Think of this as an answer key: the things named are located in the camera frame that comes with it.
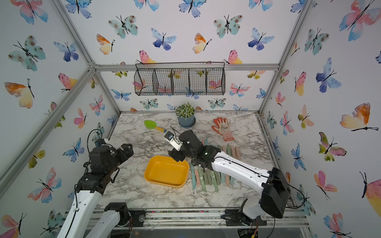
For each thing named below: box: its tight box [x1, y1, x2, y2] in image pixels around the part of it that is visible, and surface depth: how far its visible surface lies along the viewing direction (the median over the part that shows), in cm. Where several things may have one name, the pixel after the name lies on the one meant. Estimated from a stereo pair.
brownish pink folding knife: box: [194, 168, 201, 186], surface depth 88 cm
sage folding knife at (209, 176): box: [205, 168, 213, 185], surface depth 88 cm
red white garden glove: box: [211, 117, 235, 142], surface depth 111 cm
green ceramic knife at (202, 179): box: [197, 165, 207, 193], surface depth 87 cm
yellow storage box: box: [143, 155, 190, 188], surface depth 91 cm
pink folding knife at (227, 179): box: [225, 174, 231, 186], surface depth 87 cm
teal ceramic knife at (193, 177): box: [190, 164, 197, 190], surface depth 88 cm
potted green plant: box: [175, 101, 196, 129], surface depth 103 cm
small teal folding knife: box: [220, 172, 226, 184], surface depth 88 cm
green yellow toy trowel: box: [143, 119, 167, 133], surface depth 117 cm
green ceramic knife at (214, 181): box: [210, 170, 219, 193], surface depth 88 cm
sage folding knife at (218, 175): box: [213, 170, 222, 185], surface depth 89 cm
